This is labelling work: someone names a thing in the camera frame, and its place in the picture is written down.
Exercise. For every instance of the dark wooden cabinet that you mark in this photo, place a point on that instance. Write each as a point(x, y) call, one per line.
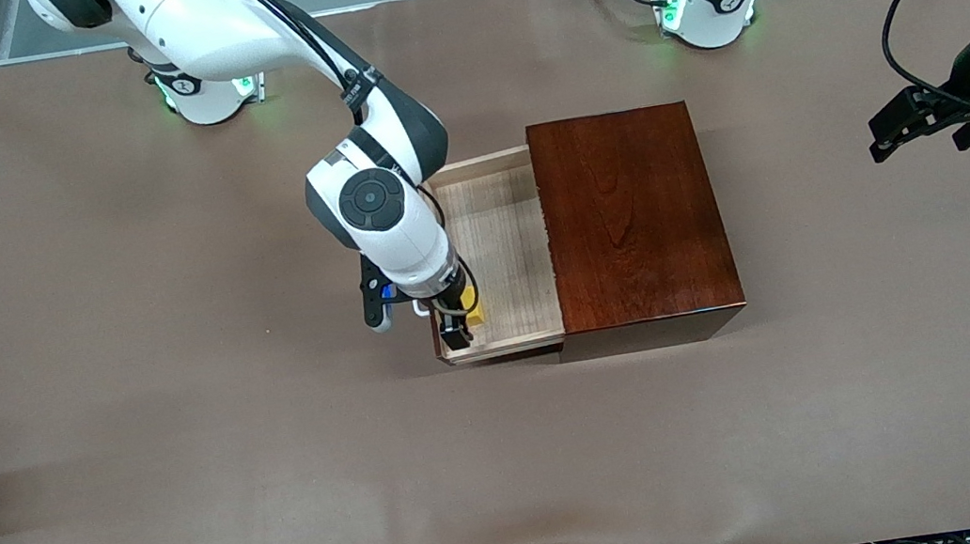
point(630, 223)

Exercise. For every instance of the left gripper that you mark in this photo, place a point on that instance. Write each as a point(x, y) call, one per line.
point(963, 83)

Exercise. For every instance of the brown table cover mat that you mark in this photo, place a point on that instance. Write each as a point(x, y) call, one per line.
point(187, 447)

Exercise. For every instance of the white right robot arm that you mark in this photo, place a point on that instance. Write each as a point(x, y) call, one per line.
point(222, 24)

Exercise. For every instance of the yellow block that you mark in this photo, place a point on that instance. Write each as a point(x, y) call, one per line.
point(476, 313)

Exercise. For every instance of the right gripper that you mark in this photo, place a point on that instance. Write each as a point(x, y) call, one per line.
point(452, 303)

